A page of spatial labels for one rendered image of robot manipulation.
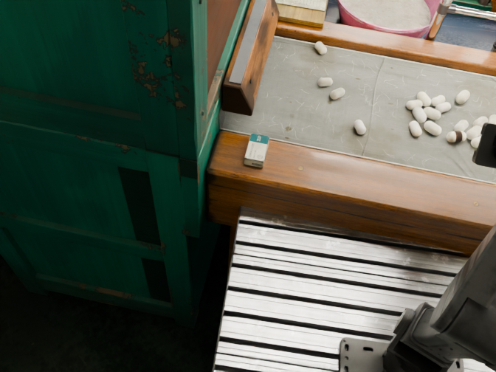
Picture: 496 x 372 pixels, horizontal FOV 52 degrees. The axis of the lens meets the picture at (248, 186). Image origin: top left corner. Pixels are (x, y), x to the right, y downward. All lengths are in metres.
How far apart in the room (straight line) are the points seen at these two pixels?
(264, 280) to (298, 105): 0.37
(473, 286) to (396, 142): 0.58
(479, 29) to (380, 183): 0.67
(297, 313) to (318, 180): 0.23
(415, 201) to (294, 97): 0.33
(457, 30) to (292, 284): 0.84
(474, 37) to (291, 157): 0.70
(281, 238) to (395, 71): 0.47
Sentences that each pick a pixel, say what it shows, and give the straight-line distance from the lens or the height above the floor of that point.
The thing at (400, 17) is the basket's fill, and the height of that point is 0.74.
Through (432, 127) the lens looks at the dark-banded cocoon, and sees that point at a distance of 1.08.
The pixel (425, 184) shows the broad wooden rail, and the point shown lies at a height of 0.76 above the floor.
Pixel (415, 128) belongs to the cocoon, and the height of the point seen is 0.76.
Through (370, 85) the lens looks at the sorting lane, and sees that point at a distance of 1.14.
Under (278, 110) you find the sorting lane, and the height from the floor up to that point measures 0.74.
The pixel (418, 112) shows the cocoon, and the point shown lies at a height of 0.76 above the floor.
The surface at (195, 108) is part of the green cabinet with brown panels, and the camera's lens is 0.73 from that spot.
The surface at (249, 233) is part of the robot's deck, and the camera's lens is 0.95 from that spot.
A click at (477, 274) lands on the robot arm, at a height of 1.09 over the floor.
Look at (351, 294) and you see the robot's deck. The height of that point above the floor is 0.67.
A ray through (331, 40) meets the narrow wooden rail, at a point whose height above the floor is 0.76.
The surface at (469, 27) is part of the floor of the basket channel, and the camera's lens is 1.50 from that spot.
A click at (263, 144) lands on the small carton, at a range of 0.93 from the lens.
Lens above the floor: 1.50
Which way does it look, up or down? 56 degrees down
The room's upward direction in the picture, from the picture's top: 6 degrees clockwise
